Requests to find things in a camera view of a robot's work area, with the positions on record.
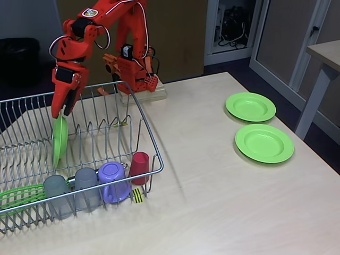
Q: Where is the green plastic plate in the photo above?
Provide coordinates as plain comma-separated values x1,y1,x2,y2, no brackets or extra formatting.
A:
225,92,276,122
235,124,295,164
52,111,69,168

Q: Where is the grey translucent plastic cup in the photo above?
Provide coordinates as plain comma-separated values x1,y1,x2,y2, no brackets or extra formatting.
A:
74,167,101,213
44,175,73,220

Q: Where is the purple plastic mug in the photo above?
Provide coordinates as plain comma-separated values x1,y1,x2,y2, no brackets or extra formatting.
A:
97,162,131,205

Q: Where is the red plastic cup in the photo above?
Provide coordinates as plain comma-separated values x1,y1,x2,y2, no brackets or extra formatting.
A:
129,151,150,185

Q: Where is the green whisk metal handle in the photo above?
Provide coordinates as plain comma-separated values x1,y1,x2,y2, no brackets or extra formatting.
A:
0,162,128,213

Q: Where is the orange table clamp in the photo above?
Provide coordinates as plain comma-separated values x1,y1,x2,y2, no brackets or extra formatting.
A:
97,53,133,96

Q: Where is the wooden base block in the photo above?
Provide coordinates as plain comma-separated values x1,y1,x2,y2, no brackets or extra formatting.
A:
119,81,168,107

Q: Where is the brown board panel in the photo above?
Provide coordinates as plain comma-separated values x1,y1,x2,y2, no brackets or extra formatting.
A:
57,0,208,86

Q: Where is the black electronics in cabinet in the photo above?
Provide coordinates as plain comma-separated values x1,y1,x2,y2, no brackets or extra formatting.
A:
222,6,252,40

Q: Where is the white open cabinet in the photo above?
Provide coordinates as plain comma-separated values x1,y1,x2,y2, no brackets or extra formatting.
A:
204,0,264,67

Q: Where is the white framed sliding door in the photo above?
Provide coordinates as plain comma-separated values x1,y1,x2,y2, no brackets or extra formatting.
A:
249,0,340,128

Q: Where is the beige side table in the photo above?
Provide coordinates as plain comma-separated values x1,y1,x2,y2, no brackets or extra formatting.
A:
294,39,340,140

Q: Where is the metal wire dish rack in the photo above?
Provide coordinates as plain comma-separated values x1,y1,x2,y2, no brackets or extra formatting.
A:
0,81,164,234

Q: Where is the white cable in cabinet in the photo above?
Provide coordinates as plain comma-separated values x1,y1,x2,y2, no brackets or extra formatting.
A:
219,22,249,48

